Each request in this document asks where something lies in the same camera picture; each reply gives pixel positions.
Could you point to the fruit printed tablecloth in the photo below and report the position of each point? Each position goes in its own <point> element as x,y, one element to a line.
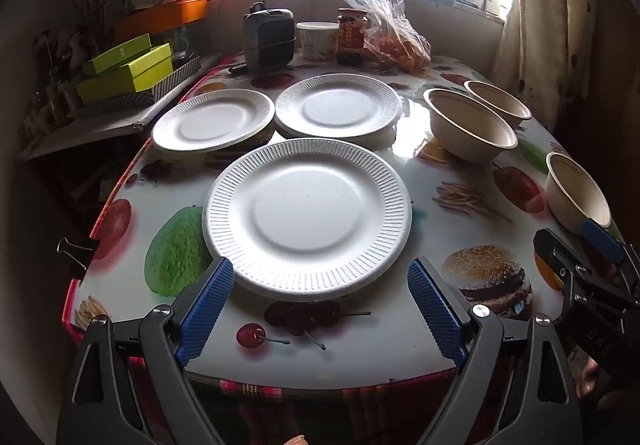
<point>165,195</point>

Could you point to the white board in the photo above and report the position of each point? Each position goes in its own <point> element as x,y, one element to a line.
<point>95,130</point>

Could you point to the clear plastic bag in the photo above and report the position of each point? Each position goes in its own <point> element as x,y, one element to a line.
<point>380,10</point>

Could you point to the cluster of small bottles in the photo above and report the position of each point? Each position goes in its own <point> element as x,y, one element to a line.
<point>50,85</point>

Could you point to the yellow-green box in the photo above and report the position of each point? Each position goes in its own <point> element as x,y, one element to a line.
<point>127,75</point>

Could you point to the grey zigzag patterned box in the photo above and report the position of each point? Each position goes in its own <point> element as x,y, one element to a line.
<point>170,80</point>

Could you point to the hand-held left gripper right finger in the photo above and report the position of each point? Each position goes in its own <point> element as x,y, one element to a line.
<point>435,315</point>

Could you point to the orange tray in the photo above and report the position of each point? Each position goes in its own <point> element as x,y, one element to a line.
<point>165,15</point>

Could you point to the white plastic tub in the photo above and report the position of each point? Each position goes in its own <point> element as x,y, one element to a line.
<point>315,40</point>

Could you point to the dark green box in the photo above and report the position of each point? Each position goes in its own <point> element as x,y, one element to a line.
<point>117,54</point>

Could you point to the glass jar with red label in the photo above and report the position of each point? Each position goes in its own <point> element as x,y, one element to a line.
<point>352,35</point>

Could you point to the white paper plate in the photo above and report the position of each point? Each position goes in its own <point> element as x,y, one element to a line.
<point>307,217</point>
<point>337,107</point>
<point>215,117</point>

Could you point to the cream patterned curtain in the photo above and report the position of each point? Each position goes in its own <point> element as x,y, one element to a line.
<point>545,0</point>

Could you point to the black binder clip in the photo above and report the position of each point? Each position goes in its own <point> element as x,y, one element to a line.
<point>75,250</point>

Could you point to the grey portable heater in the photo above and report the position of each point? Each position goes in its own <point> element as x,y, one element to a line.
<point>267,37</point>

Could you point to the small clear glass jar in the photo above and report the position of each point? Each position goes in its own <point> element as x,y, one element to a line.
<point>181,47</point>

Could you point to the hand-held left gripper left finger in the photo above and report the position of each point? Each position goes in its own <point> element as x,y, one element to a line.
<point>207,310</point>

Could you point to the person's right hand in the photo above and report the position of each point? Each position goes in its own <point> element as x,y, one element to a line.
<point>590,377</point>

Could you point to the red plaid cloth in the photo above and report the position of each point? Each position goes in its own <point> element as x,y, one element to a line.
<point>310,405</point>

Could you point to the person's left hand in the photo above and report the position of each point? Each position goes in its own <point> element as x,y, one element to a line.
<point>296,440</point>

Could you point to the pile of oranges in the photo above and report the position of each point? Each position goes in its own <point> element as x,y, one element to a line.
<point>400,52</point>

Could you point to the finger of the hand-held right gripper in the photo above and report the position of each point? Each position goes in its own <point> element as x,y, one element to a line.
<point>600,240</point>
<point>552,247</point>

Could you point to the beige paper bowl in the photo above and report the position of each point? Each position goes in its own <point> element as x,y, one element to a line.
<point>500,100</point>
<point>575,190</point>
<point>467,122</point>

